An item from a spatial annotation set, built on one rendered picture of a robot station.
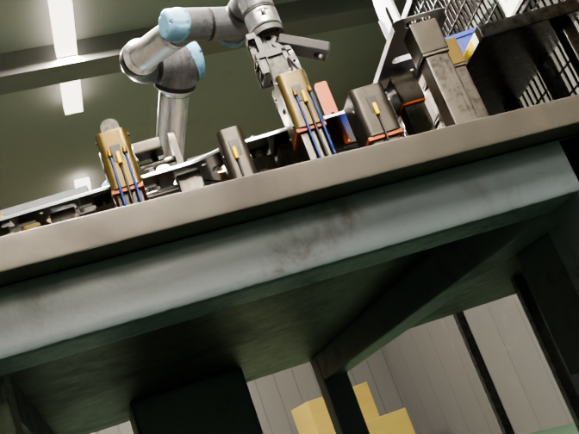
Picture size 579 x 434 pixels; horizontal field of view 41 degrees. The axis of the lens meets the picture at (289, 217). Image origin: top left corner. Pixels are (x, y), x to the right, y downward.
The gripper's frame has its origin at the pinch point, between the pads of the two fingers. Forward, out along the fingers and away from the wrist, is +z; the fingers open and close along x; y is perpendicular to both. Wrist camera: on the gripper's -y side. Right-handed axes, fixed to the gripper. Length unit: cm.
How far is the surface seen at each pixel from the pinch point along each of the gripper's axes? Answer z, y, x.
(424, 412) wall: 73, -153, -634
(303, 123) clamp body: 11.9, 7.0, 20.4
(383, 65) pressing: 5.7, -11.3, 21.4
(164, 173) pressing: 5.4, 33.3, 1.4
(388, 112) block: 14.1, -9.2, 18.9
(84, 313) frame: 44, 48, 65
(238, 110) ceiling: -202, -53, -426
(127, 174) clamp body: 9.9, 40.1, 17.4
